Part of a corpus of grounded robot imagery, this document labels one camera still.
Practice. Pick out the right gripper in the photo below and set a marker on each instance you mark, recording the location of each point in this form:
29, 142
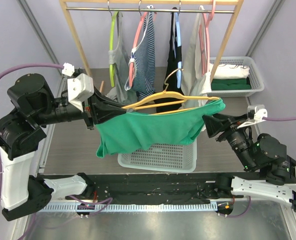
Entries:
223, 130

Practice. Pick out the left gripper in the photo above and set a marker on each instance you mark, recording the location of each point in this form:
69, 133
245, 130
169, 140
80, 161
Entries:
100, 108

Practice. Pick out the green tank top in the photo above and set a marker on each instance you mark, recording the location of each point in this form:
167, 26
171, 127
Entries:
132, 131

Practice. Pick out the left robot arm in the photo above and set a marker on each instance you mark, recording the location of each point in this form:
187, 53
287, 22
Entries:
21, 131

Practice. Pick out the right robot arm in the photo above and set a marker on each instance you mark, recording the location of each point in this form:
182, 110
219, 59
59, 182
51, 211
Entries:
267, 157

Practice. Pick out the lime green hanger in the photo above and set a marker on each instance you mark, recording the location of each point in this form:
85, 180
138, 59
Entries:
111, 42

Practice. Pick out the white tank top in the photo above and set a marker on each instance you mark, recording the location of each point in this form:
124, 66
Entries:
193, 83

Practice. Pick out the grey tank top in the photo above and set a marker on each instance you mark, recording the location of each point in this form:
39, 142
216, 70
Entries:
119, 57

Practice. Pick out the blue striped tank top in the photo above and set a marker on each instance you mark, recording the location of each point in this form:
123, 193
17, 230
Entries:
143, 83

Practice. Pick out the black tank top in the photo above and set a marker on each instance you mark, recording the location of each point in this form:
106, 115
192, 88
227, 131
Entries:
171, 78

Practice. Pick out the light pink hanger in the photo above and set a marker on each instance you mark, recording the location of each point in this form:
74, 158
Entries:
204, 38

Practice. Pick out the light blue hanger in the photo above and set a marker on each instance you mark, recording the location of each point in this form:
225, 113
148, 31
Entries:
178, 49

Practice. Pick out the folded green cloth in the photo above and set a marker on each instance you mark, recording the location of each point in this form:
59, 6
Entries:
230, 84

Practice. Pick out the white basket with clothes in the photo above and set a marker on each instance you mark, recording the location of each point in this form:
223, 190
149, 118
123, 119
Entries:
256, 81

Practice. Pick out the folded white cloth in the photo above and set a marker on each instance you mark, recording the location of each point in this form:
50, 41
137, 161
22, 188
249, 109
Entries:
232, 71

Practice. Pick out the white empty basket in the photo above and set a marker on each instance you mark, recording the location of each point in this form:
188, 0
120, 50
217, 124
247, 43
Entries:
162, 158

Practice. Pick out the wooden clothes rack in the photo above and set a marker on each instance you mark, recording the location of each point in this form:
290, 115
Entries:
236, 3

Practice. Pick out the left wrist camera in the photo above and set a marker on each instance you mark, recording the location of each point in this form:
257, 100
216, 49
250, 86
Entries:
79, 89

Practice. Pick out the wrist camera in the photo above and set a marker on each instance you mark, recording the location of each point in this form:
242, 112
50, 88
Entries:
79, 89
255, 114

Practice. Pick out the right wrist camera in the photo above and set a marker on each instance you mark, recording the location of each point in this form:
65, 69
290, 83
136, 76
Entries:
255, 114

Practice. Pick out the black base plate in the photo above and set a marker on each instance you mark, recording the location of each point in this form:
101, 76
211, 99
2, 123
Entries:
159, 188

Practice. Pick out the white slotted cable duct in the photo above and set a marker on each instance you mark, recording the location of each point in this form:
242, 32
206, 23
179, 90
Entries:
66, 207

